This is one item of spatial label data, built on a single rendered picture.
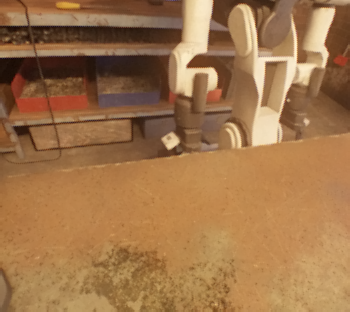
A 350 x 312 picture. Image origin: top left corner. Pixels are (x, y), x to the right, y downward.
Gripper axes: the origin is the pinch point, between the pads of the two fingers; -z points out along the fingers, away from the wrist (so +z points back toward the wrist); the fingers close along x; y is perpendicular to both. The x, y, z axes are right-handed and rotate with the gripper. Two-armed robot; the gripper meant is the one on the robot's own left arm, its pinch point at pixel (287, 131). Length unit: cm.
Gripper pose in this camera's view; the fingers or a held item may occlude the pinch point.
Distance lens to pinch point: 99.2
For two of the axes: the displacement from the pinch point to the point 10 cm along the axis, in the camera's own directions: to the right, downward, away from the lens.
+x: 3.8, 4.7, -8.0
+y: 9.2, -1.6, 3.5
